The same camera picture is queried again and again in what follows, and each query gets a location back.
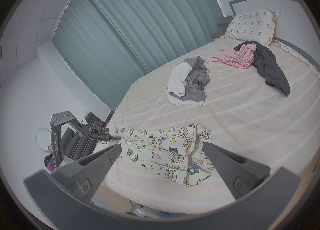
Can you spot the dark grey ribbed panels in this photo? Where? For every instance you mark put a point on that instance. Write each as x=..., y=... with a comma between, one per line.
x=77, y=146

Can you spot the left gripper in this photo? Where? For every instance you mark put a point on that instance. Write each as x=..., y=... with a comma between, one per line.
x=106, y=138

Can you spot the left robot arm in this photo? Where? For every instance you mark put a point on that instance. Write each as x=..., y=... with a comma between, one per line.
x=80, y=129

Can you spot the white trash bin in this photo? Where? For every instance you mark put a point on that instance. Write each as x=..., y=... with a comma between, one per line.
x=37, y=141

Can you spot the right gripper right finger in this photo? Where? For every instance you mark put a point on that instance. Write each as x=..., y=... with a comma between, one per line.
x=235, y=171

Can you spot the grey bedside table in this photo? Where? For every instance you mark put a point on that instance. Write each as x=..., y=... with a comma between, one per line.
x=222, y=31

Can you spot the pink garment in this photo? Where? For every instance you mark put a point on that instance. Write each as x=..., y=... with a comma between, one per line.
x=237, y=56

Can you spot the blue-green curtain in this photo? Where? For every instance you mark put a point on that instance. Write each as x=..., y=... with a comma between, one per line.
x=125, y=36

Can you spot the white printed pyjama top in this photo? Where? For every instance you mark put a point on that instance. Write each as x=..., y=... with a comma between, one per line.
x=175, y=156

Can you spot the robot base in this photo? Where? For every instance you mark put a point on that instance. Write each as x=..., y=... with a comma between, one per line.
x=142, y=210

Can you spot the white printed pillow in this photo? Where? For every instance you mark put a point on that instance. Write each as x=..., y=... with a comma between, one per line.
x=250, y=26

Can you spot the bed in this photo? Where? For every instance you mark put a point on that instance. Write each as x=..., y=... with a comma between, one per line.
x=250, y=124

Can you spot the grey and white garment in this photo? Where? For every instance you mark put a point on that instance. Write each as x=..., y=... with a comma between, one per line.
x=195, y=81

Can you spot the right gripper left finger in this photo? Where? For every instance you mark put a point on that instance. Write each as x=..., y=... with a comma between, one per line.
x=95, y=169

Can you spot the black garment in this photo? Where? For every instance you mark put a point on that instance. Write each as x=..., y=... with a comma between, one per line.
x=272, y=69

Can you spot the purple plastic bag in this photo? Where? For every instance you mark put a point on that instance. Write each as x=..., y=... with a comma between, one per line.
x=50, y=167

